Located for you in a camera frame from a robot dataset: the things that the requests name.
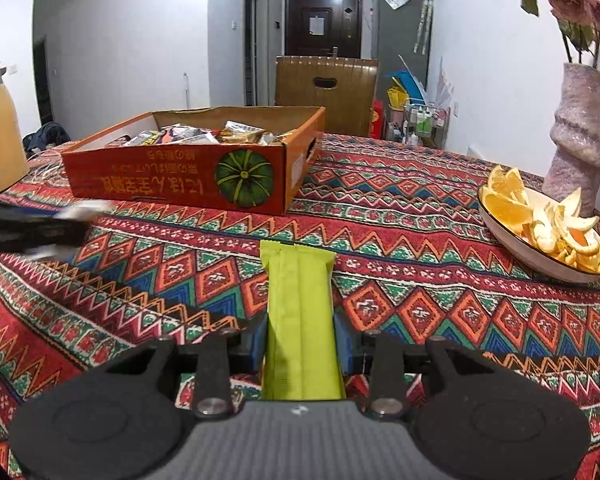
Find bowl of orange peels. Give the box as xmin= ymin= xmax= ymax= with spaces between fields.
xmin=481 ymin=164 xmax=600 ymax=274

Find patterned red tablecloth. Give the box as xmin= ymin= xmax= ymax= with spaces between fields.
xmin=0 ymin=131 xmax=600 ymax=480

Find orange cardboard box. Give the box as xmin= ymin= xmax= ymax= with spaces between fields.
xmin=61 ymin=105 xmax=327 ymax=217

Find grey refrigerator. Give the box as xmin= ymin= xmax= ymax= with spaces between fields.
xmin=374 ymin=0 xmax=434 ymax=92

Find red paper bag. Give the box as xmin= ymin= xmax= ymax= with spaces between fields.
xmin=370 ymin=100 xmax=387 ymax=139

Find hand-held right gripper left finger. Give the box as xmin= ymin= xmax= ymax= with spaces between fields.
xmin=112 ymin=322 xmax=267 ymax=418

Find grey interior door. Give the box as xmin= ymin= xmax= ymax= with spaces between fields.
xmin=243 ymin=0 xmax=271 ymax=108

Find white folded umbrella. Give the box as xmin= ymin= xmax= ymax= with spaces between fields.
xmin=411 ymin=0 xmax=437 ymax=54

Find pink textured vase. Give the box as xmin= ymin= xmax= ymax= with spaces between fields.
xmin=541 ymin=61 xmax=600 ymax=219

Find lime green snack packet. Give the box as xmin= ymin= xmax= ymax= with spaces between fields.
xmin=258 ymin=239 xmax=347 ymax=402

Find red yellow snack packet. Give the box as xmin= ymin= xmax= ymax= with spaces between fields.
xmin=125 ymin=130 xmax=166 ymax=147

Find yellow thermos jug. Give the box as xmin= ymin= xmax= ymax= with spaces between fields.
xmin=0 ymin=61 xmax=31 ymax=196

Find blue plastic board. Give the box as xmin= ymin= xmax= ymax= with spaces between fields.
xmin=383 ymin=54 xmax=429 ymax=107

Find dark front door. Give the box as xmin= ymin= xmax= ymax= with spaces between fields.
xmin=285 ymin=0 xmax=364 ymax=60

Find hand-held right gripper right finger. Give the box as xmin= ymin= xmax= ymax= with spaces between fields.
xmin=334 ymin=315 xmax=486 ymax=418

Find dark jacket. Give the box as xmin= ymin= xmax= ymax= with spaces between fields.
xmin=22 ymin=121 xmax=72 ymax=157

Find wooden chair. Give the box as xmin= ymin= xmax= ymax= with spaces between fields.
xmin=274 ymin=55 xmax=380 ymax=137

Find wire storage rack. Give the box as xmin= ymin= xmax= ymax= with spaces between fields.
xmin=401 ymin=101 xmax=452 ymax=147

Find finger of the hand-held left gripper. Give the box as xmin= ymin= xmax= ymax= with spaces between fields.
xmin=0 ymin=220 xmax=87 ymax=257
xmin=0 ymin=197 xmax=113 ymax=222

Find gold white snack packet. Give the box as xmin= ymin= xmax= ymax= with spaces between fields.
xmin=217 ymin=120 xmax=264 ymax=144

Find yellow bag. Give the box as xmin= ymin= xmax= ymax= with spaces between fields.
xmin=386 ymin=86 xmax=412 ymax=112

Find dried pink roses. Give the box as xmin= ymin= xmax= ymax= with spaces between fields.
xmin=506 ymin=0 xmax=600 ymax=84

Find pale purple plastic bags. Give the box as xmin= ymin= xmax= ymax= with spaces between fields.
xmin=431 ymin=56 xmax=457 ymax=109

